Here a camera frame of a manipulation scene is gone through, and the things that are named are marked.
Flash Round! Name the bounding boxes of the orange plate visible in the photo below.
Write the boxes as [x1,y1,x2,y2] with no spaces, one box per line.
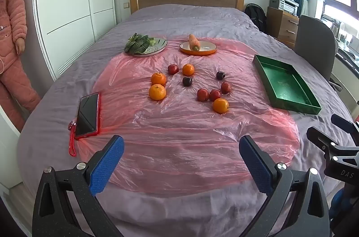
[180,41,218,56]

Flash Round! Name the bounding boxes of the dark leafy green vegetable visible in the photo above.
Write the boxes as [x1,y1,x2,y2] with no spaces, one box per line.
[124,33,150,55]

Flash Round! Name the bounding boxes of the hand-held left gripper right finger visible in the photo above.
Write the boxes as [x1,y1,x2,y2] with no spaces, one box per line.
[239,135,331,237]

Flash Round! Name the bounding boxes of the wooden drawer cabinet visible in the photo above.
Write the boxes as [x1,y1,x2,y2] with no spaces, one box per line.
[266,6,300,48]

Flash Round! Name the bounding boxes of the white desk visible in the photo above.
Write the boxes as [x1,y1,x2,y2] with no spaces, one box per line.
[332,41,359,103]

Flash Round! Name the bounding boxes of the red lanyard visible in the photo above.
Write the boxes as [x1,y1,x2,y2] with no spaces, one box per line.
[67,121,78,157]

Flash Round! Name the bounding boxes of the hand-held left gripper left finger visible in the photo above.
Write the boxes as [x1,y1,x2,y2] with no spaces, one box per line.
[32,135,125,237]

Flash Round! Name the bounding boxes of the carrot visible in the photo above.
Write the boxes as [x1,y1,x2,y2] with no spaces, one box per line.
[188,34,201,52]

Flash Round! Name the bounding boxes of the phone in red case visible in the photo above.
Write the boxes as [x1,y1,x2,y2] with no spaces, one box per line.
[74,92,100,140]

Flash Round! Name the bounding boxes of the grey chair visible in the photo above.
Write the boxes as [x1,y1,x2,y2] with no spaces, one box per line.
[293,14,343,92]

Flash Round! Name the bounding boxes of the green tray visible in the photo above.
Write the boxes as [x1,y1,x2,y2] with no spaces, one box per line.
[253,54,322,115]

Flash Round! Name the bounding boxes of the white wardrobe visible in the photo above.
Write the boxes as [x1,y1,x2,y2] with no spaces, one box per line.
[32,0,117,80]

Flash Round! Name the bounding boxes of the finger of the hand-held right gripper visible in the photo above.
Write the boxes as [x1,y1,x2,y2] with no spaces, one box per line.
[306,127,341,155]
[331,114,359,136]

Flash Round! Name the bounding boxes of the person's right hand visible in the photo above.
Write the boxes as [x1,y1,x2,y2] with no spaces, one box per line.
[331,189,349,216]

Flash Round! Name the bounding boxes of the black backpack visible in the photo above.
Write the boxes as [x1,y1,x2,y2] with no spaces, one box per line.
[245,3,267,33]

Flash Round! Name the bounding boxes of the pink plastic sheet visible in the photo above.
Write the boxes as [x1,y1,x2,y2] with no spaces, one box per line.
[91,36,300,188]

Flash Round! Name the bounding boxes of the patterned grey plate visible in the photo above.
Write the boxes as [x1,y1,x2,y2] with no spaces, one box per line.
[132,37,168,57]

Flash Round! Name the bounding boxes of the grey printer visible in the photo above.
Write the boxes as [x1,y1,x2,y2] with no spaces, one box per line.
[269,0,300,16]

